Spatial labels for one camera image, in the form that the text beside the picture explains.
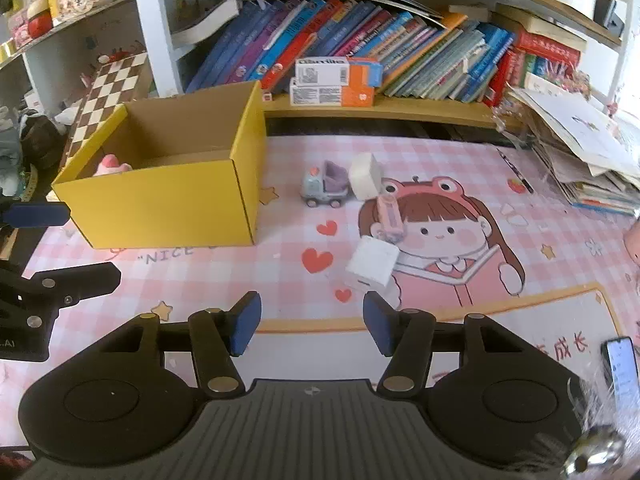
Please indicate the black patterned pencil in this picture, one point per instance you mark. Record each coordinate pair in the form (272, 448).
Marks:
(516, 171)

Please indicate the wooden white bookshelf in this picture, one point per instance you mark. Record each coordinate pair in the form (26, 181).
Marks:
(390, 105)

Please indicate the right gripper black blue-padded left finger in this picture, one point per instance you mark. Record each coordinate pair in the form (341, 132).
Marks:
(218, 336)

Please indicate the white charger block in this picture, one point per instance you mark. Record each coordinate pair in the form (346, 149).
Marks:
(372, 264)

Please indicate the row of leaning books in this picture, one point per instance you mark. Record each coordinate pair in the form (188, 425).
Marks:
(424, 56)

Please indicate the upper white orange carton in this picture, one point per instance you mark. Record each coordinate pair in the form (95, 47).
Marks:
(338, 71)

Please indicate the smartphone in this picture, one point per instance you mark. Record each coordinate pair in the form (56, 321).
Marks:
(621, 372)

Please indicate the pink plush toy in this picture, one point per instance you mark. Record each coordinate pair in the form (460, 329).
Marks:
(110, 164)

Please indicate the lower white orange carton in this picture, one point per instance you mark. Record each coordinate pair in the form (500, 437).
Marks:
(340, 96)

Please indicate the stack of papers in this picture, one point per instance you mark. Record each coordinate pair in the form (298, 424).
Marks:
(593, 161)

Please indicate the yellow cardboard box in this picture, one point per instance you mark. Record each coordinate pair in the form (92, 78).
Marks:
(196, 163)

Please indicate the white orange carton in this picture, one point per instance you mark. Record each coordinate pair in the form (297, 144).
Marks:
(338, 71)
(340, 96)

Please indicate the pink cartoon desk mat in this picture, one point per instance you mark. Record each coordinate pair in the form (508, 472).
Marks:
(449, 235)

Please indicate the pink purple correction tape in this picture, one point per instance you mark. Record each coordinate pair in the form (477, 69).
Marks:
(389, 226)

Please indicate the purple grey toy truck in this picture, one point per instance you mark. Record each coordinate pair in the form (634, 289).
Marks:
(327, 184)

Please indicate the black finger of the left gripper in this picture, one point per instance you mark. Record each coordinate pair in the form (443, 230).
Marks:
(72, 285)

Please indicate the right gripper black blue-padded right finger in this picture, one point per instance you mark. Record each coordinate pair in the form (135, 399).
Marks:
(404, 336)

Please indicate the white foam cube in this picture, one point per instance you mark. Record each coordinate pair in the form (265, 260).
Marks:
(365, 177)

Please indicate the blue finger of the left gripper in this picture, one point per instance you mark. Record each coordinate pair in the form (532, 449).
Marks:
(35, 215)

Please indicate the brown white checkerboard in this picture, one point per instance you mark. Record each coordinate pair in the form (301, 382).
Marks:
(116, 83)

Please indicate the red thick dictionary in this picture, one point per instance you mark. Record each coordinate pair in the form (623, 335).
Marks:
(546, 48)

